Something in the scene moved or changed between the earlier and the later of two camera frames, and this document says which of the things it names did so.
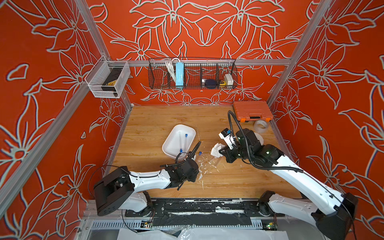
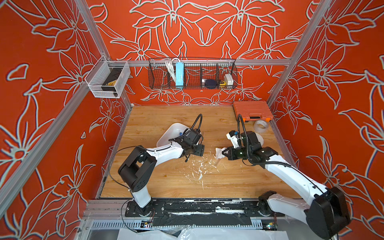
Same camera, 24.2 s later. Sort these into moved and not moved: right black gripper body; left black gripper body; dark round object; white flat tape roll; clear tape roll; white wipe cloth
Moved: white wipe cloth; left black gripper body
Not moved: white flat tape roll; clear tape roll; dark round object; right black gripper body
